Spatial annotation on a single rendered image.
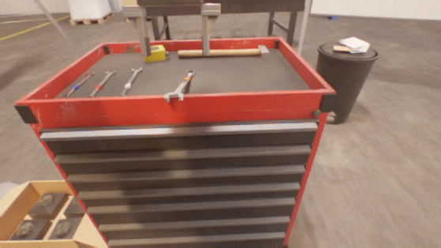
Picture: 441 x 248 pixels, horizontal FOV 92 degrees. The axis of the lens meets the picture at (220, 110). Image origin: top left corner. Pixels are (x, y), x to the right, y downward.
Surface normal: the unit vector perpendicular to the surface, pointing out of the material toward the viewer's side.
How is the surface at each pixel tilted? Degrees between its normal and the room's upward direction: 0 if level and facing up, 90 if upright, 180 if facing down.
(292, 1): 90
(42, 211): 0
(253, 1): 90
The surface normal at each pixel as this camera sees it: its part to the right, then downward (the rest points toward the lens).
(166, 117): 0.04, 0.55
